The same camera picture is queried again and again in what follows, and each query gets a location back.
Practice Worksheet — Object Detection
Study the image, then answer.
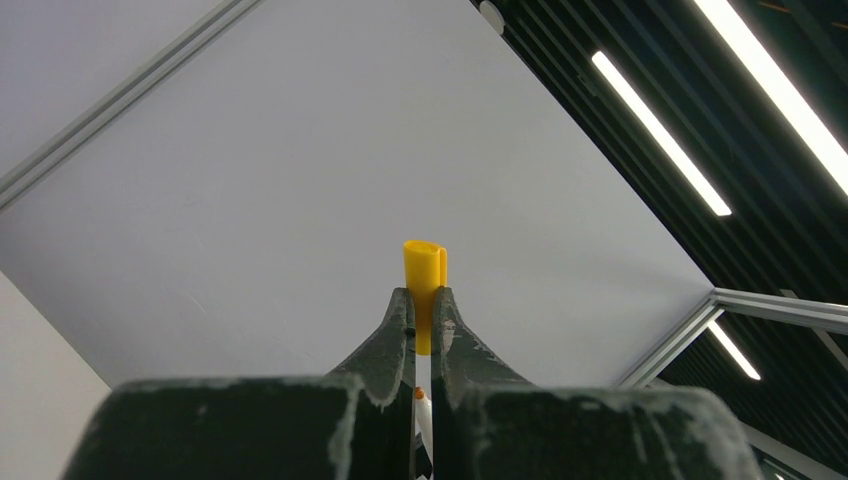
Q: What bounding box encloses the ceiling light strip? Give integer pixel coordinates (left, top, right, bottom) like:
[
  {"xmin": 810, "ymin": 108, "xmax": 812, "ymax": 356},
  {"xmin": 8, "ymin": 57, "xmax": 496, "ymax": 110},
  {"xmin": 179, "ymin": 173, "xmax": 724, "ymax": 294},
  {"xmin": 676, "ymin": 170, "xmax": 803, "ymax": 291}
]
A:
[
  {"xmin": 590, "ymin": 51, "xmax": 732, "ymax": 217},
  {"xmin": 708, "ymin": 321, "xmax": 762, "ymax": 381},
  {"xmin": 694, "ymin": 0, "xmax": 847, "ymax": 191}
]

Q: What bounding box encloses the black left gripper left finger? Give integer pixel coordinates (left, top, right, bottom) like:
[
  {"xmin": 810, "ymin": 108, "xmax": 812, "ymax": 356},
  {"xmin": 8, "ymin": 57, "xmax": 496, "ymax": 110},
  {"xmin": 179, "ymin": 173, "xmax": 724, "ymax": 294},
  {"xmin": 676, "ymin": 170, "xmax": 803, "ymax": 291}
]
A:
[{"xmin": 63, "ymin": 288, "xmax": 416, "ymax": 479}]

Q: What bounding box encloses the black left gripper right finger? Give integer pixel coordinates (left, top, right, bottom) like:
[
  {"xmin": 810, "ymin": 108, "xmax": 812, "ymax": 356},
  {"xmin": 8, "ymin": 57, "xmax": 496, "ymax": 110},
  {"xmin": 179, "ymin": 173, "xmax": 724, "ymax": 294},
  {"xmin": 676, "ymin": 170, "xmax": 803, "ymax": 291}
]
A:
[{"xmin": 431, "ymin": 287, "xmax": 762, "ymax": 479}]

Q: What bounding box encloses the lower ceiling light strip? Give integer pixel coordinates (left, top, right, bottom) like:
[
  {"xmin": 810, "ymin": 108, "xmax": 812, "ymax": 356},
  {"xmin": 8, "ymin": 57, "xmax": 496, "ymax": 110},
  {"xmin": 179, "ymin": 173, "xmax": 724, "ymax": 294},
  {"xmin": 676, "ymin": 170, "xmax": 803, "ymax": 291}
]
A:
[{"xmin": 708, "ymin": 321, "xmax": 762, "ymax": 381}]

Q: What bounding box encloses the right ceiling light strip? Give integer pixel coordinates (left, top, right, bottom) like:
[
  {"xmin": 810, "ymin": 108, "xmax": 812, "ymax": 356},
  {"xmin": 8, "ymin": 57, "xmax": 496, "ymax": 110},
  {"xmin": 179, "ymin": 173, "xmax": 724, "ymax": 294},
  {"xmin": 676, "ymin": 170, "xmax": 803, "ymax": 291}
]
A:
[{"xmin": 694, "ymin": 0, "xmax": 847, "ymax": 191}]

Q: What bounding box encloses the white orange marker pen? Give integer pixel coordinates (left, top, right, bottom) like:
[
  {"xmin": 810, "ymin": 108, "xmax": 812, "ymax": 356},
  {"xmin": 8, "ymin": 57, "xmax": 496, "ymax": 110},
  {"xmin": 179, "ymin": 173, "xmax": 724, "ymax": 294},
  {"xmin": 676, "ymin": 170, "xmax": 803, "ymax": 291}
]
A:
[{"xmin": 414, "ymin": 387, "xmax": 434, "ymax": 462}]

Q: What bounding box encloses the yellow marker cap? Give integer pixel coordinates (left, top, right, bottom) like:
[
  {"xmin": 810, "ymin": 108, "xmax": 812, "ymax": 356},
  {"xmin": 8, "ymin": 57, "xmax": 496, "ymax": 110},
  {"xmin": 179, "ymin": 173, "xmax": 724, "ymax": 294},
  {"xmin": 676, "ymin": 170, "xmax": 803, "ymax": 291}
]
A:
[{"xmin": 403, "ymin": 240, "xmax": 448, "ymax": 356}]

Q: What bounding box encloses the left ceiling light strip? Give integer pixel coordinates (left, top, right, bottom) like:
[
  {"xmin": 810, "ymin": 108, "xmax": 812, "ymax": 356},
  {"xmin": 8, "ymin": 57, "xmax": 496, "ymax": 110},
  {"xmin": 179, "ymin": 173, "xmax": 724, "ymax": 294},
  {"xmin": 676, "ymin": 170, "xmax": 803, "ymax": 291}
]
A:
[{"xmin": 590, "ymin": 51, "xmax": 732, "ymax": 217}]

